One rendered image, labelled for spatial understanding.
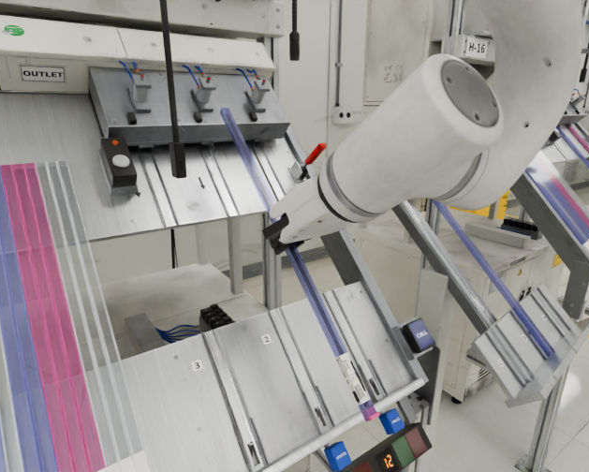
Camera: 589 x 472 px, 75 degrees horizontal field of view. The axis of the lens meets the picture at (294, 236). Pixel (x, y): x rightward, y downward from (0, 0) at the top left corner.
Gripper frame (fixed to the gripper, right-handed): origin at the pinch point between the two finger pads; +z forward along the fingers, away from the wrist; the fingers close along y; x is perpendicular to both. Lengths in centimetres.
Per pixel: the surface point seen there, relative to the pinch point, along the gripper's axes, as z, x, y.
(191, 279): 79, -14, -10
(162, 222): 13.6, -10.4, 12.3
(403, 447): 7.1, 34.5, -11.5
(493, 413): 69, 71, -108
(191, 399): 9.2, 16.0, 16.3
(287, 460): 5.1, 27.1, 7.9
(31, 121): 17.1, -32.0, 26.6
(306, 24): 108, -166, -140
